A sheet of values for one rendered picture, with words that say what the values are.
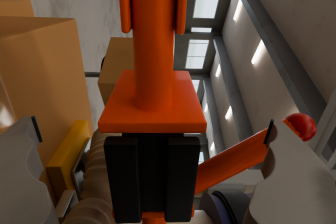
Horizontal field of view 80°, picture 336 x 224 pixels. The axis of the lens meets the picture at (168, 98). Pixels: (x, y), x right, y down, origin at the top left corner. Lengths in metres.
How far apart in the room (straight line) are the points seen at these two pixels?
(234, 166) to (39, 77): 0.22
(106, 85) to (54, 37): 1.29
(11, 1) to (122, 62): 0.95
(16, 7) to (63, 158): 0.77
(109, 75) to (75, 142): 1.32
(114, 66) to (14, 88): 1.47
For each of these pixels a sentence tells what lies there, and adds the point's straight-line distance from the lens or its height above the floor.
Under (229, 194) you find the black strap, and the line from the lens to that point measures 0.34.
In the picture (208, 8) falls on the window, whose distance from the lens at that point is 9.57.
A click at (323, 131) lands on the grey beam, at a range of 3.16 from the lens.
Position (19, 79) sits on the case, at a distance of 0.23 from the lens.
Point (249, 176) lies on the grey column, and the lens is 1.96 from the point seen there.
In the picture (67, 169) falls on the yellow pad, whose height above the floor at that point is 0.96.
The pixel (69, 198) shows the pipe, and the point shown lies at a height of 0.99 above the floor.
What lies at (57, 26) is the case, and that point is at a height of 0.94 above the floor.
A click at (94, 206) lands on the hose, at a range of 0.20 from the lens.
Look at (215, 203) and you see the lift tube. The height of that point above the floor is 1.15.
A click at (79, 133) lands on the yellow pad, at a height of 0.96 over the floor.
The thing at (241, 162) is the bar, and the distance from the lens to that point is 0.18.
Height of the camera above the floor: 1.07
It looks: 3 degrees up
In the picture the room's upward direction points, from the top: 91 degrees clockwise
